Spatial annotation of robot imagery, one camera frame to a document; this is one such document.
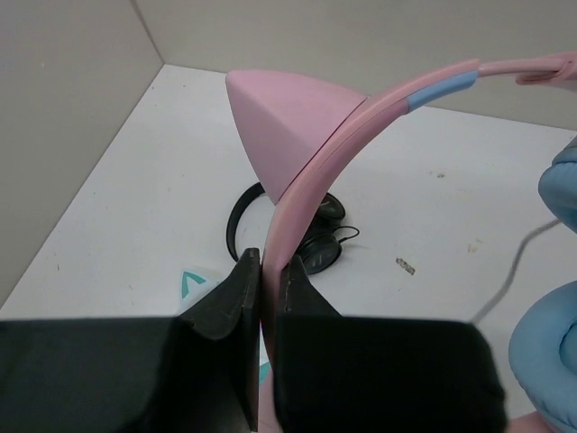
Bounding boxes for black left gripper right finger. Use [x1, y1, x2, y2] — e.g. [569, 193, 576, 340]
[274, 258, 508, 432]

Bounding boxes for teal cat ear headphones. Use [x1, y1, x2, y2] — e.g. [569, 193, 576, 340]
[178, 266, 270, 386]

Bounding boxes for small tape scrap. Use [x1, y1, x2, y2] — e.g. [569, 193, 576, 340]
[396, 257, 416, 275]

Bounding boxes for pink blue cat ear headphones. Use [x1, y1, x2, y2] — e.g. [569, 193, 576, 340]
[225, 52, 576, 432]

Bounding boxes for black over-ear headphones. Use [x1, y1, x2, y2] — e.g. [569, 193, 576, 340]
[225, 182, 360, 275]

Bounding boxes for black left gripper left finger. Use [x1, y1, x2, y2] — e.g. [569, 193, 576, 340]
[1, 249, 261, 432]

